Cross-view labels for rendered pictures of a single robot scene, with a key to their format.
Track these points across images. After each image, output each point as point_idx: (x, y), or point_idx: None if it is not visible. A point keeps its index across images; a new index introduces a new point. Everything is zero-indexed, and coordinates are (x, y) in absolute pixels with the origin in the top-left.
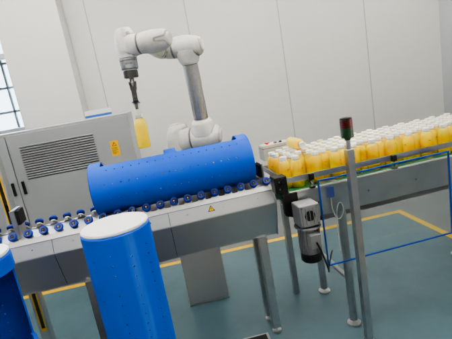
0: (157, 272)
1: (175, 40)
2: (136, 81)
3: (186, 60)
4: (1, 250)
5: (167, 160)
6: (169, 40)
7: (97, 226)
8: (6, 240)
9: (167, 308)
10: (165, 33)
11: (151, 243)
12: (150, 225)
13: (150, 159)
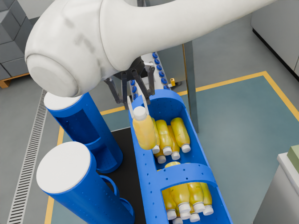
0: (71, 210)
1: None
2: (124, 74)
3: None
4: (64, 105)
5: (146, 182)
6: (46, 88)
7: (65, 152)
8: None
9: (88, 220)
10: (27, 66)
11: (62, 202)
12: (62, 196)
13: (146, 157)
